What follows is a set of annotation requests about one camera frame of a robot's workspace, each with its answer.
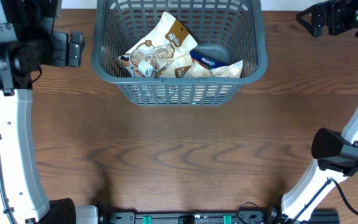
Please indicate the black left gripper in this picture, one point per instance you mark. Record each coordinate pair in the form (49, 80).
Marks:
(56, 58)

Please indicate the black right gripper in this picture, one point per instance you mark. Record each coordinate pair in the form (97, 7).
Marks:
(336, 8)

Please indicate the beige pouch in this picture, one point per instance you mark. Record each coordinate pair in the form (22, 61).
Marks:
(230, 71)

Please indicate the Kleenex pocket tissue multipack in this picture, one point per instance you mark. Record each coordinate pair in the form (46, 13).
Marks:
(205, 61)

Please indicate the Pantree mushroom pouch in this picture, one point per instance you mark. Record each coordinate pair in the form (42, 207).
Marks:
(174, 67)
(169, 39)

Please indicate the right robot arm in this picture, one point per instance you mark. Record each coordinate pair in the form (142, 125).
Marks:
(335, 154)

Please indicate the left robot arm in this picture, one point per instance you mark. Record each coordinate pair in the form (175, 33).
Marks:
(22, 196)

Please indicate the grey plastic basket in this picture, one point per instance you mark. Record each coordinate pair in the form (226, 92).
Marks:
(227, 31)

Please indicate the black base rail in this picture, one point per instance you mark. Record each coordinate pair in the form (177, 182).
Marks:
(254, 216)

